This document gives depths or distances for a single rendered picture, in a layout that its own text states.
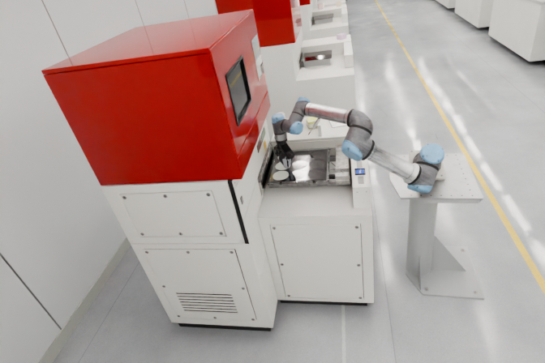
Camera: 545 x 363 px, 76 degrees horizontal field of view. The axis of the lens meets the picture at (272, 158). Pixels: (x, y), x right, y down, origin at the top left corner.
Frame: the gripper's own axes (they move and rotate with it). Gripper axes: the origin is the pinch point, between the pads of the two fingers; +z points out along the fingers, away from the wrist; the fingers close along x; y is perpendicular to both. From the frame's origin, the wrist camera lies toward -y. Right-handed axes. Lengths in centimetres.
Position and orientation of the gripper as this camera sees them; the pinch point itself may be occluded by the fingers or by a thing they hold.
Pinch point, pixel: (287, 167)
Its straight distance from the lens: 216.7
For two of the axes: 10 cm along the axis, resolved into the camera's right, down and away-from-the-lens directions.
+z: 1.6, 8.4, 5.1
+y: -5.2, -3.7, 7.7
